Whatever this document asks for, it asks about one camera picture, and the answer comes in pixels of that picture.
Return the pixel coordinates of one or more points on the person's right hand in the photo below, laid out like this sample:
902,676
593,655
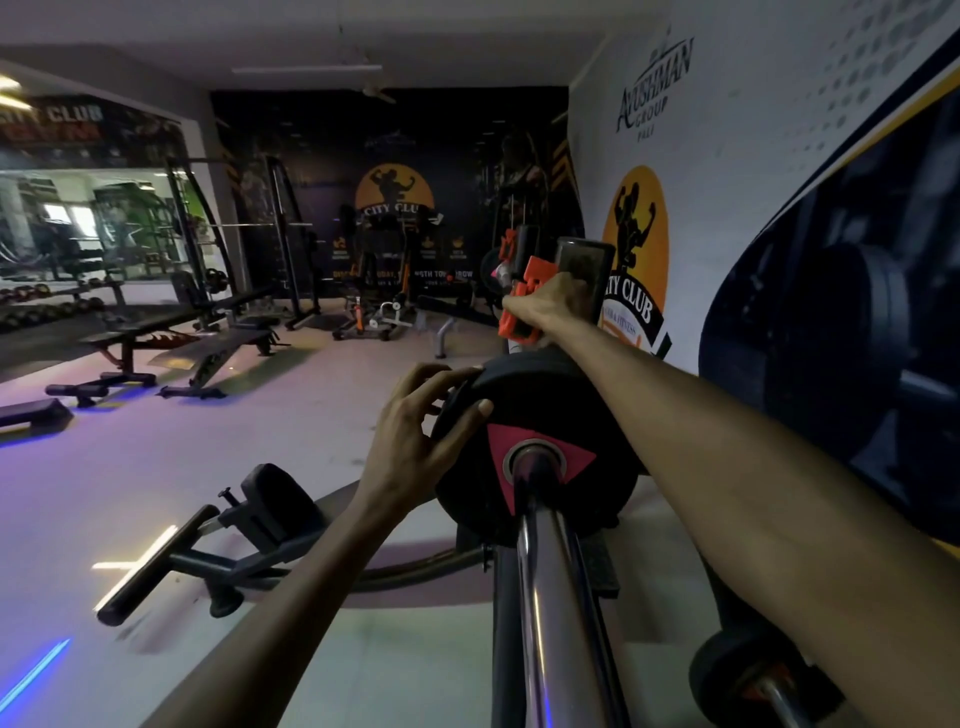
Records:
546,307

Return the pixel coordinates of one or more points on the person's left hand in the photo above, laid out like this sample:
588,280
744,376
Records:
405,450

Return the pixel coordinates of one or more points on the person's left thumb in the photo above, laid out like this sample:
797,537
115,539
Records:
466,424

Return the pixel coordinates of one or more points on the person's right thumb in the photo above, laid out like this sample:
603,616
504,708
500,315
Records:
579,285

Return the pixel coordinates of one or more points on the orange barbell collar clamp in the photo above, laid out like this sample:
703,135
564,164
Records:
534,274

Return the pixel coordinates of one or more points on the black weight plate red triangle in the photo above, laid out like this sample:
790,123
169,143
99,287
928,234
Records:
547,397

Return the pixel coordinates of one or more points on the person's right forearm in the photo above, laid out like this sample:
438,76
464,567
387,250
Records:
735,480

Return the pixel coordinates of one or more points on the person's left forearm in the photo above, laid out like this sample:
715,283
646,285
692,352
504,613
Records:
300,615

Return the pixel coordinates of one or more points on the black bench grey leg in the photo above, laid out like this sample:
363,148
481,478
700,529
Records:
450,309

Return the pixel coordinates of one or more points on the black orange leg machine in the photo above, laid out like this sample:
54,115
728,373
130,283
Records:
379,300

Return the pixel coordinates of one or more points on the chrome barbell bar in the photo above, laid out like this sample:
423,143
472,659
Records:
553,600

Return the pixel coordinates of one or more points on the black adjustable weight bench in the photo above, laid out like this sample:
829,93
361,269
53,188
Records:
225,346

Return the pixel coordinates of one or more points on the black squat rack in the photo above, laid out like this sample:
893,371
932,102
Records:
289,225

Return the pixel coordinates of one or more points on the ceiling fan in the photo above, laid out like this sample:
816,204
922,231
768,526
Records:
377,91

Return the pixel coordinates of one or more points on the ceiling tube light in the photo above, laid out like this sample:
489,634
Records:
307,68

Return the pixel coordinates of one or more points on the black flat weight bench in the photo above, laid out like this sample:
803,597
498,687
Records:
127,337

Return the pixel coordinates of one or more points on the small black weight plate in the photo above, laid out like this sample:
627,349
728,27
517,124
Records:
720,675

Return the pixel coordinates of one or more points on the black step platform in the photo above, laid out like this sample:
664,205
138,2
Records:
34,415

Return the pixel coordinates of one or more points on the dumbbell rack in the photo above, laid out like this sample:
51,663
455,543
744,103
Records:
45,304

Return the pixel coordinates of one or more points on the black row machine frame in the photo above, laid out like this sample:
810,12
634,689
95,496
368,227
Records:
277,511

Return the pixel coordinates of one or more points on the dark wall mural yellow logo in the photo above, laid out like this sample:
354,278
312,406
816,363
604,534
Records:
394,187

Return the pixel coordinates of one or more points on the white printed wall banner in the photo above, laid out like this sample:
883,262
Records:
750,150

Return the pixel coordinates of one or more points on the large wall mirror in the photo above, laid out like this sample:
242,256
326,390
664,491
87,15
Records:
90,225

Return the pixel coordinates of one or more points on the dark wall sign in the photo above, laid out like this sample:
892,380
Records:
90,131

